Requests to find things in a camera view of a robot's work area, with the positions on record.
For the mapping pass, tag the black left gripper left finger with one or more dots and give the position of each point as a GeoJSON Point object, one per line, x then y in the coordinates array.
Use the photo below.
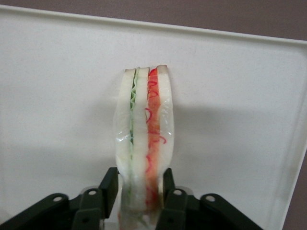
{"type": "Point", "coordinates": [91, 208]}

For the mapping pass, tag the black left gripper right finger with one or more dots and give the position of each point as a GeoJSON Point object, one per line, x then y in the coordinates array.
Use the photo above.
{"type": "Point", "coordinates": [177, 210]}

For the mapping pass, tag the triangle sandwich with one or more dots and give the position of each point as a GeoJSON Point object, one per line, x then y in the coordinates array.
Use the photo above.
{"type": "Point", "coordinates": [140, 119]}

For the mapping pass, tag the cream rectangular plastic tray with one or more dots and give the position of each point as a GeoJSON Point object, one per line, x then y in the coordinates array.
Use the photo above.
{"type": "Point", "coordinates": [60, 95]}

